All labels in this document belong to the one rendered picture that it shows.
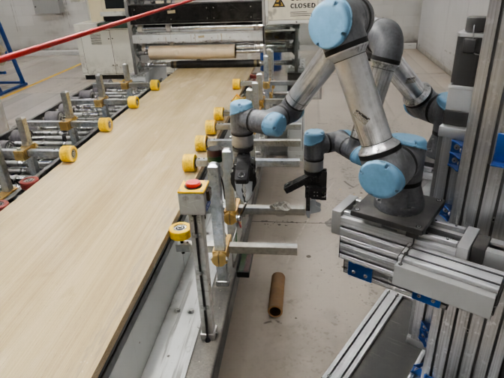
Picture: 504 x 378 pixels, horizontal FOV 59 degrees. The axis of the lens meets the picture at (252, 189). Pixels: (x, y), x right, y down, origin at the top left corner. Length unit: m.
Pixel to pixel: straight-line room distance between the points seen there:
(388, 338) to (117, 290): 1.28
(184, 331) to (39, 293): 0.49
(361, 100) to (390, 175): 0.21
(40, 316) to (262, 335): 1.36
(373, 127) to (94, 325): 0.90
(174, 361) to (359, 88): 0.99
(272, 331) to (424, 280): 1.29
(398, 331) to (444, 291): 0.93
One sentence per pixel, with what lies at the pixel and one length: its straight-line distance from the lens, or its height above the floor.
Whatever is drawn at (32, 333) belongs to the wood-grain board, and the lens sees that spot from 1.34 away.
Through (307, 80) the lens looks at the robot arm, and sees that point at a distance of 1.44.
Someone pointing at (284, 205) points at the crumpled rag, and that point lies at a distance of 1.78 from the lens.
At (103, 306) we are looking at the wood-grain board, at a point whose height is 0.90.
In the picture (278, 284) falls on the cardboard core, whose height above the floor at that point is 0.08.
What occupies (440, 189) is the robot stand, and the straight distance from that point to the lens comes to 1.62.
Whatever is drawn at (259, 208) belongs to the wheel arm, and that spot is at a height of 0.86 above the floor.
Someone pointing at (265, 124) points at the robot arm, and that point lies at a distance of 1.40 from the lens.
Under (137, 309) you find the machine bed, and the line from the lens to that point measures 1.43.
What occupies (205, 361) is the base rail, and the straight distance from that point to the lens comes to 1.41.
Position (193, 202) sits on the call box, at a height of 1.19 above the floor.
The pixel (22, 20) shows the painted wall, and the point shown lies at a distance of 12.36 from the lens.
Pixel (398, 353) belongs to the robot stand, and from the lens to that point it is 2.15.
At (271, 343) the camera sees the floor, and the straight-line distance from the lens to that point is 2.43.
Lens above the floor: 1.73
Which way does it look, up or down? 26 degrees down
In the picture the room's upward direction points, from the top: 2 degrees counter-clockwise
